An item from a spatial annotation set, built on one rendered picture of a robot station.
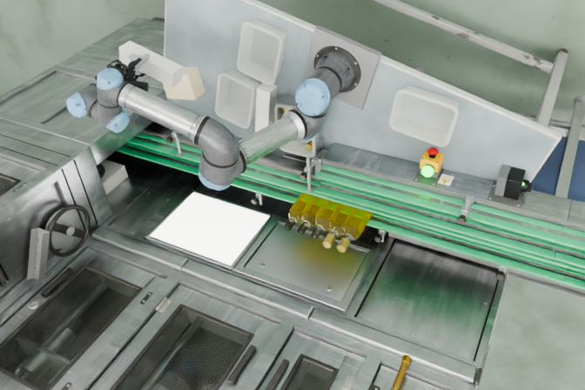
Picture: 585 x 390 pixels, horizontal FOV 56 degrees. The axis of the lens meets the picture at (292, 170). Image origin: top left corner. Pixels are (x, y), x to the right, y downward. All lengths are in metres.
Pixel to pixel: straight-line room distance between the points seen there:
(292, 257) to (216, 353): 0.47
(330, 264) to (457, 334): 0.52
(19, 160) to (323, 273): 1.27
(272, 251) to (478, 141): 0.88
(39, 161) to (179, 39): 0.75
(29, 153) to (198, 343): 1.02
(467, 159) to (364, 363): 0.81
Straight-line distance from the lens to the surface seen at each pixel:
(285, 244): 2.24
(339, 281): 2.10
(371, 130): 2.19
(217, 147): 1.69
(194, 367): 1.99
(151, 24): 3.41
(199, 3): 2.33
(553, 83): 2.40
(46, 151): 2.43
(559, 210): 2.09
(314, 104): 1.92
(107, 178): 2.70
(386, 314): 2.06
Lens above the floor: 2.47
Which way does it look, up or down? 44 degrees down
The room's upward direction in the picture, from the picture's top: 140 degrees counter-clockwise
